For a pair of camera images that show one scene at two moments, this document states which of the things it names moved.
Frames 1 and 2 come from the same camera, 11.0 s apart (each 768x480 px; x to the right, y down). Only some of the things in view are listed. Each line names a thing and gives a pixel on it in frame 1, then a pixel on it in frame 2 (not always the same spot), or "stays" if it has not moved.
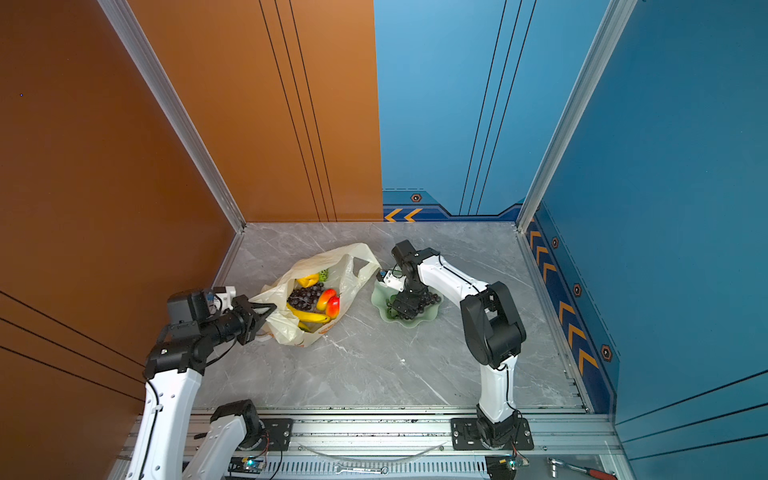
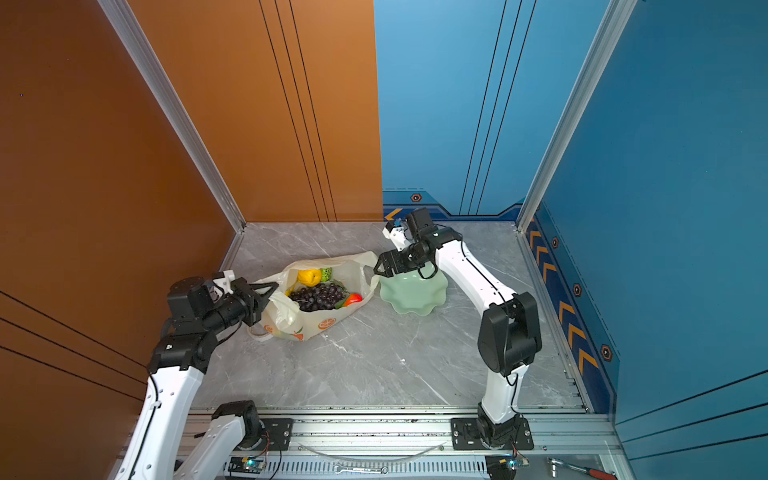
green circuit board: x=246 y=465 stays
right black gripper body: x=410 y=296 → x=408 y=259
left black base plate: x=278 y=434 stays
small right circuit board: x=504 y=467 stays
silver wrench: x=383 y=470 stays
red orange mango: x=333 y=306 → x=352 y=299
